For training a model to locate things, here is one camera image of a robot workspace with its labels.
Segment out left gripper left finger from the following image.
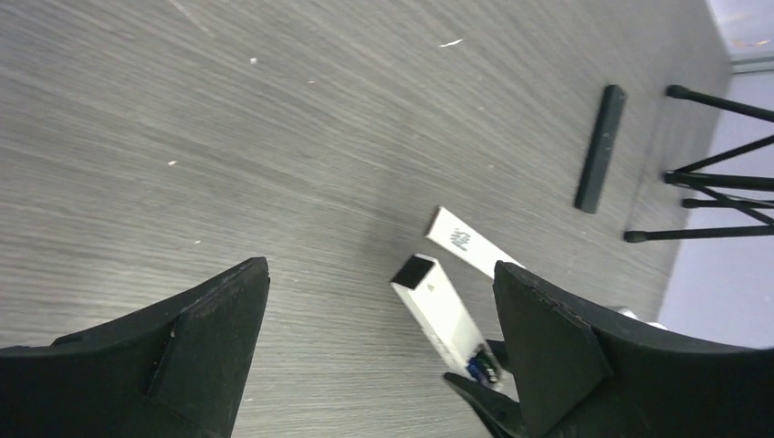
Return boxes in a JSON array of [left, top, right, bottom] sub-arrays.
[[1, 257, 270, 437]]

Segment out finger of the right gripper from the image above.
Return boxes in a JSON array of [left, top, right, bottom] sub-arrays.
[[444, 339, 527, 437]]

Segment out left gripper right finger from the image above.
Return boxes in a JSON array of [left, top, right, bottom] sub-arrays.
[[493, 262, 773, 437]]

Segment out dark green battery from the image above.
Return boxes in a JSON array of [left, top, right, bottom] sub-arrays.
[[474, 349, 499, 384]]

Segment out white silver prism bar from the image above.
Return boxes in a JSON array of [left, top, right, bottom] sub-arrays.
[[390, 254, 486, 375]]

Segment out black remote control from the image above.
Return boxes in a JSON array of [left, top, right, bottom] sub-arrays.
[[574, 84, 627, 214]]

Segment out white remote battery cover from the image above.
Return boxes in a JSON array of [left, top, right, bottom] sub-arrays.
[[425, 206, 524, 279]]

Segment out blue purple battery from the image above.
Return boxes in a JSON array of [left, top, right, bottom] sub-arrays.
[[465, 357, 497, 387]]

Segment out black tripod stand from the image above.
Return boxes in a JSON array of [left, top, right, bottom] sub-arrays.
[[622, 84, 774, 245]]

